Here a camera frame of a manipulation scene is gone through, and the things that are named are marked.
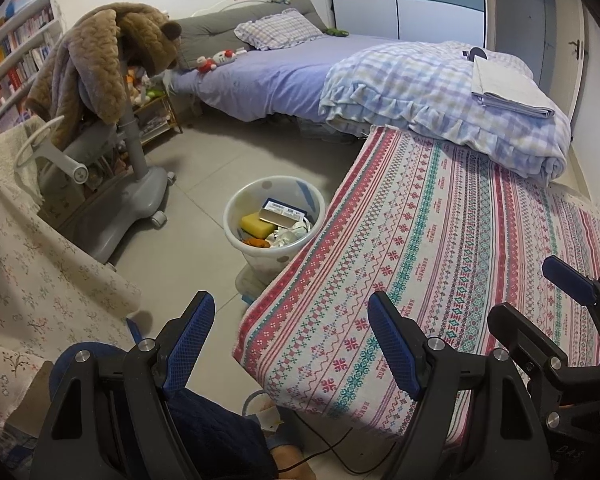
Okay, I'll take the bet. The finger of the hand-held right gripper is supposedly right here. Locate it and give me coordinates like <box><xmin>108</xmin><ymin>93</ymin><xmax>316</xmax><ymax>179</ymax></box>
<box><xmin>542</xmin><ymin>255</ymin><xmax>600</xmax><ymax>356</ymax></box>
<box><xmin>487</xmin><ymin>302</ymin><xmax>568</xmax><ymax>386</ymax></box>

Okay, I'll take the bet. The purple bed sheet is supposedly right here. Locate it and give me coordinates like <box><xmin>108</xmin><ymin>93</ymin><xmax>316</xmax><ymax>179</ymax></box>
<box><xmin>167</xmin><ymin>35</ymin><xmax>398</xmax><ymax>123</ymax></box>

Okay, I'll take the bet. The plaid ruffled blanket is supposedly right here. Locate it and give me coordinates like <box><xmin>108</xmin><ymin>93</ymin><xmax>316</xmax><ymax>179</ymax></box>
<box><xmin>319</xmin><ymin>41</ymin><xmax>572</xmax><ymax>183</ymax></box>

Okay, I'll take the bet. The white bookshelf with books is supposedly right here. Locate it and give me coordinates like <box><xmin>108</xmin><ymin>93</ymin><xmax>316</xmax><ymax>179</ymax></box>
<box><xmin>0</xmin><ymin>0</ymin><xmax>63</xmax><ymax>126</ymax></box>

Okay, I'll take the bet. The folded white sheet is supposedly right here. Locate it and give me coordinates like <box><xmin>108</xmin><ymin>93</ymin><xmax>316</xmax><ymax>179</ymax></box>
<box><xmin>471</xmin><ymin>56</ymin><xmax>557</xmax><ymax>120</ymax></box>

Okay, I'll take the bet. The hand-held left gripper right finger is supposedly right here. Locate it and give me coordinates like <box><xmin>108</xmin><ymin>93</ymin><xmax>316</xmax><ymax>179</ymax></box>
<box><xmin>367</xmin><ymin>291</ymin><xmax>553</xmax><ymax>480</ymax></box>

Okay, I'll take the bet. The black cable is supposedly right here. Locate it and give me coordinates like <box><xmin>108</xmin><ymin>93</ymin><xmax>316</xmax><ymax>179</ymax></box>
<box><xmin>275</xmin><ymin>407</ymin><xmax>397</xmax><ymax>476</ymax></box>

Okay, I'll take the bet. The brown fleece coat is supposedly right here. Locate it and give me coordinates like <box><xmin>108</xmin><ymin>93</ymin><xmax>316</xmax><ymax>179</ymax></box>
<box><xmin>27</xmin><ymin>2</ymin><xmax>183</xmax><ymax>146</ymax></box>

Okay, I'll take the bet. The yellow sponge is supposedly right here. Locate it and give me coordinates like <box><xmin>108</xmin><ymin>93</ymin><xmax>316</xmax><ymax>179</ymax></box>
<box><xmin>240</xmin><ymin>213</ymin><xmax>276</xmax><ymax>239</ymax></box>

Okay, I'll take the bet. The small shelf with toys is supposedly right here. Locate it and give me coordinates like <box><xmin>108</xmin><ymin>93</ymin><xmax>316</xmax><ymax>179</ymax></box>
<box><xmin>125</xmin><ymin>67</ymin><xmax>183</xmax><ymax>148</ymax></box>

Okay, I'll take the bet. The white door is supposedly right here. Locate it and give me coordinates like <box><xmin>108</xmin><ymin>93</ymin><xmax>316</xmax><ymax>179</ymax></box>
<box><xmin>542</xmin><ymin>0</ymin><xmax>588</xmax><ymax>131</ymax></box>

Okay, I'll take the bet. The white bin with blue spots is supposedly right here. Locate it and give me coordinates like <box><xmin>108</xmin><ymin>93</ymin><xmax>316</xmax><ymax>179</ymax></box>
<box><xmin>223</xmin><ymin>175</ymin><xmax>327</xmax><ymax>286</ymax></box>

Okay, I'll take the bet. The white and red cat plush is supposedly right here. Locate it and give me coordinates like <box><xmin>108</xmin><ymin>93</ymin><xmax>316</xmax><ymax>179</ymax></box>
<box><xmin>196</xmin><ymin>48</ymin><xmax>248</xmax><ymax>73</ymax></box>

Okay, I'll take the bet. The clear plastic box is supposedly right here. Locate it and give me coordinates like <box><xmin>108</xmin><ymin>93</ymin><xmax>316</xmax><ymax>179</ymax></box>
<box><xmin>235</xmin><ymin>266</ymin><xmax>268</xmax><ymax>307</ymax></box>

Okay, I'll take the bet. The plaid pillow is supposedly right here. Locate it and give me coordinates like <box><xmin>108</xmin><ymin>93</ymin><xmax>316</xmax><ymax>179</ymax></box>
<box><xmin>234</xmin><ymin>8</ymin><xmax>325</xmax><ymax>51</ymax></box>

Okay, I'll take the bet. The person's leg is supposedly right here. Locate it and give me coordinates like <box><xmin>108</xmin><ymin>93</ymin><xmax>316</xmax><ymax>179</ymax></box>
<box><xmin>50</xmin><ymin>342</ymin><xmax>316</xmax><ymax>480</ymax></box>

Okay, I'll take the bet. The blue and white box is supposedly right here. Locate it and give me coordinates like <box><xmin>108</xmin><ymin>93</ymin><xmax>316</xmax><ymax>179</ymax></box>
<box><xmin>258</xmin><ymin>198</ymin><xmax>308</xmax><ymax>223</ymax></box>

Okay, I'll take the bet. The grey wheeled chair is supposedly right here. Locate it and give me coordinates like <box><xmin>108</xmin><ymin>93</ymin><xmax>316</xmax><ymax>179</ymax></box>
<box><xmin>17</xmin><ymin>60</ymin><xmax>176</xmax><ymax>266</ymax></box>

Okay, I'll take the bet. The white plastic wrapper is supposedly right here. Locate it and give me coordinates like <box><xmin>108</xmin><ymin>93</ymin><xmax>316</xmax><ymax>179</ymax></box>
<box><xmin>272</xmin><ymin>220</ymin><xmax>311</xmax><ymax>248</ymax></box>

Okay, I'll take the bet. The floral cream cloth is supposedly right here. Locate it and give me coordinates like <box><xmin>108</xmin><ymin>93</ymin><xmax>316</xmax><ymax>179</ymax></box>
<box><xmin>0</xmin><ymin>150</ymin><xmax>143</xmax><ymax>441</ymax></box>

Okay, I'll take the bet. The grey headboard cushion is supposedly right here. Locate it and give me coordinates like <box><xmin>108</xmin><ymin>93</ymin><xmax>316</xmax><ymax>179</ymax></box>
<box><xmin>167</xmin><ymin>0</ymin><xmax>326</xmax><ymax>71</ymax></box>

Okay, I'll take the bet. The white and blue wardrobe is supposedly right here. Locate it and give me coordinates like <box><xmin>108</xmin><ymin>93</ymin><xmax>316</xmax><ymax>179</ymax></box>
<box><xmin>325</xmin><ymin>0</ymin><xmax>488</xmax><ymax>53</ymax></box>

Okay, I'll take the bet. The cream knitted cloth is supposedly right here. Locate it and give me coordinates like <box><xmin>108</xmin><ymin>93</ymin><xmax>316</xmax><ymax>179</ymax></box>
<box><xmin>0</xmin><ymin>120</ymin><xmax>43</xmax><ymax>211</ymax></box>

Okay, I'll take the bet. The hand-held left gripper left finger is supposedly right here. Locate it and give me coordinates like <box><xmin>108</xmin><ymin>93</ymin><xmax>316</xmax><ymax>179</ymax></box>
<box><xmin>27</xmin><ymin>290</ymin><xmax>216</xmax><ymax>480</ymax></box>

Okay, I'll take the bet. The patterned red and teal tablecloth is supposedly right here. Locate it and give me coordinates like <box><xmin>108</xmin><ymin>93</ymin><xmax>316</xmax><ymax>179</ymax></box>
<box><xmin>232</xmin><ymin>125</ymin><xmax>600</xmax><ymax>448</ymax></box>

